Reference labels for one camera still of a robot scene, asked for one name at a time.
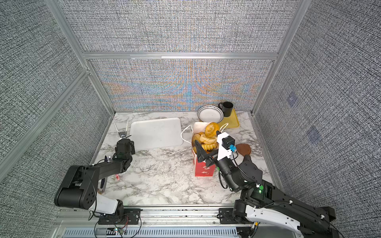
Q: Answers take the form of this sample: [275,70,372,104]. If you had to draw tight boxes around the metal tongs with white tips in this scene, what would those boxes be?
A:
[113,118,129,137]

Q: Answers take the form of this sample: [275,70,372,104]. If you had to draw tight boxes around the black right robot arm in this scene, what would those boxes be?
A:
[195,141,340,238]

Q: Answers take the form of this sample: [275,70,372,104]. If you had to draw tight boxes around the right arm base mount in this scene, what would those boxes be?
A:
[216,207,260,225]

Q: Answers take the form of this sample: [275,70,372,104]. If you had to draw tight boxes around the wooden spatula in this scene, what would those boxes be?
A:
[236,143,252,157]

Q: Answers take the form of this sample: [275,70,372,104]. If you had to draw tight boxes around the aluminium cage frame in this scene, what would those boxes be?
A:
[1,1,311,180]

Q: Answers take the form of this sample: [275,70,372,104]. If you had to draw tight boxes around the aluminium front rail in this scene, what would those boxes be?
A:
[48,205,302,238]

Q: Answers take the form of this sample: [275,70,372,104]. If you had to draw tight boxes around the black rimmed white bowl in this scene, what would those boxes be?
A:
[197,105,224,123]

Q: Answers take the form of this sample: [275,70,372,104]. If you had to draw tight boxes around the white rectangular tray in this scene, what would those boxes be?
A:
[130,118,183,151]

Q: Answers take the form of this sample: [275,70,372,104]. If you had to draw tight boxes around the pale knotted bun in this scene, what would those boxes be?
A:
[199,134,217,145]

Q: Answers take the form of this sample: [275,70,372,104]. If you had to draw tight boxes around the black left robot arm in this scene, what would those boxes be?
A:
[54,138,135,217]

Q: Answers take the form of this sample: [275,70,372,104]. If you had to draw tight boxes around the yellow cutting board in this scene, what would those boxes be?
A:
[218,109,240,128]

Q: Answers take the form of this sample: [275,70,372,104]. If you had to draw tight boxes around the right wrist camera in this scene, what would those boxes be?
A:
[216,131,237,161]

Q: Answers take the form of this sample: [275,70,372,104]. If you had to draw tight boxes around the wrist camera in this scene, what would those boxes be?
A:
[118,131,128,139]
[216,131,237,161]

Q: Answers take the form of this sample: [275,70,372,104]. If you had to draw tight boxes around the small round bun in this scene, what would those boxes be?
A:
[204,123,220,138]

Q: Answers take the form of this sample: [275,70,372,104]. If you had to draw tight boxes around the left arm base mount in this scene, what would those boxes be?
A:
[98,208,142,225]

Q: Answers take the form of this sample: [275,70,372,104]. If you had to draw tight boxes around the ridged yellow pastry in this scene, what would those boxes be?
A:
[201,142,218,151]

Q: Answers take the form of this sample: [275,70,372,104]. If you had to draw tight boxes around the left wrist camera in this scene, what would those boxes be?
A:
[118,131,128,139]

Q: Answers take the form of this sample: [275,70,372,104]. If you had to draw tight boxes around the black mug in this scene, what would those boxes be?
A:
[218,101,234,117]

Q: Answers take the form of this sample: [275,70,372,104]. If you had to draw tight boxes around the white and red paper bag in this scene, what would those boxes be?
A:
[180,122,216,177]

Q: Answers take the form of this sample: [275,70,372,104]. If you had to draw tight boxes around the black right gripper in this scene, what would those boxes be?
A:
[202,133,246,196]

